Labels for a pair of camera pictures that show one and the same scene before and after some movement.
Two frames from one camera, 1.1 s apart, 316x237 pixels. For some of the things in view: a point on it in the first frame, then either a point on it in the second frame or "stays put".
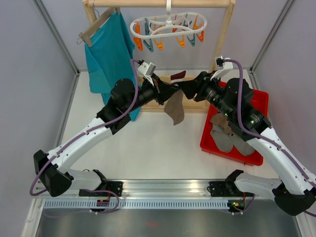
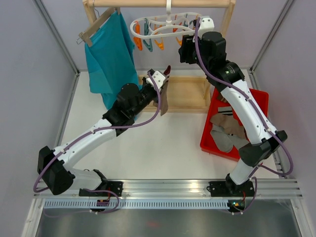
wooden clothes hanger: [87, 35] stays put
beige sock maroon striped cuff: [175, 106] to [163, 94]
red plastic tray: [260, 100] stays put
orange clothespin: [182, 42] stays put
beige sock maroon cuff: [220, 119] stays put
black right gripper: [201, 83] to [188, 44]
